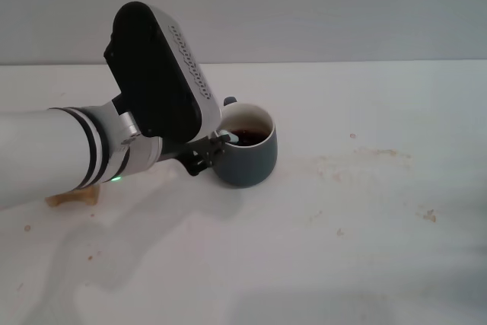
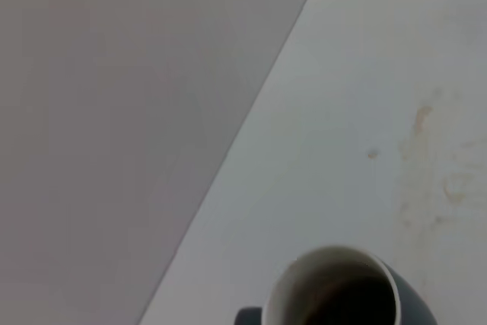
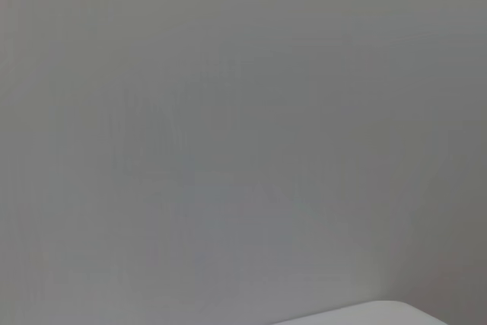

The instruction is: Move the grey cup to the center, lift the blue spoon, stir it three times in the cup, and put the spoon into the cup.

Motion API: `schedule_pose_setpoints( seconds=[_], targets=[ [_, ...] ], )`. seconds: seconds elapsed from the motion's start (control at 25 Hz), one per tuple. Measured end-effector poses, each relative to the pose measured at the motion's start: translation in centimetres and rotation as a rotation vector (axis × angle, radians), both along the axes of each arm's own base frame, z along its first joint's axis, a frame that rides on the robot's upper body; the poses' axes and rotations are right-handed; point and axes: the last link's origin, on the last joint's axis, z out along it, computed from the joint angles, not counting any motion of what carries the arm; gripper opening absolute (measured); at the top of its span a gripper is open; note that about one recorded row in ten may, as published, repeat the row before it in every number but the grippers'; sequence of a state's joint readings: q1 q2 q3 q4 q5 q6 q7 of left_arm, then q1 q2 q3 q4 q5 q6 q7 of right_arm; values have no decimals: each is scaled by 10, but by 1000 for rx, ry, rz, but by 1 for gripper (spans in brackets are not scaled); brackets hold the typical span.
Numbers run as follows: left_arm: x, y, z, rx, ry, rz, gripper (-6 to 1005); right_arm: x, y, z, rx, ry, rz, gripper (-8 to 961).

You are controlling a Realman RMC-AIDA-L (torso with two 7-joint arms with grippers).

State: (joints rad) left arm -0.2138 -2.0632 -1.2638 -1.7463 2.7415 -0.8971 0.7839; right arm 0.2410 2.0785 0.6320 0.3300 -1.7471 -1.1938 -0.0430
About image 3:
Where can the white rounded-corner panel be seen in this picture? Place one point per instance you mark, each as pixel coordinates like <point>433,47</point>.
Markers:
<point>376,315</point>

